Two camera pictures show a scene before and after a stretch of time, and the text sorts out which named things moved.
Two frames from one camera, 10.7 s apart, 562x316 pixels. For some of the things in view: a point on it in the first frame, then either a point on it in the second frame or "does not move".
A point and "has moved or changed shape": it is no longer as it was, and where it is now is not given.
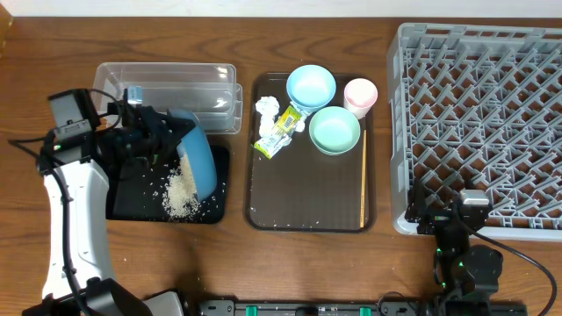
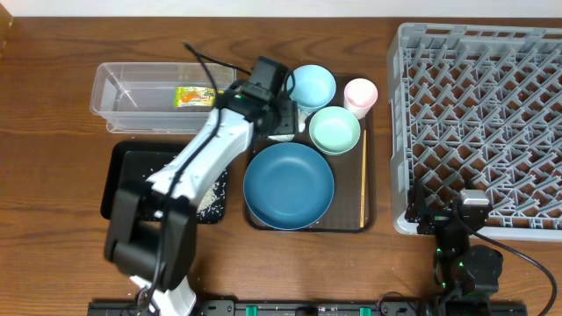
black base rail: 361,308 does not move
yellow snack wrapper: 269,144 to 195,96
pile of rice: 181,200 has moved or changed shape
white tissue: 270,107 has moved or changed shape
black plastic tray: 136,192 does not move
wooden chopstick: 363,184 does not move
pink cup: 360,96 does not move
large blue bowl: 198,148 has moved or changed shape
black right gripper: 419,208 does not move
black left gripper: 149,126 to 290,119
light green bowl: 335,130 does not move
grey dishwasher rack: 478,108 does not move
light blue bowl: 311,88 does not move
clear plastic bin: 209,91 does not move
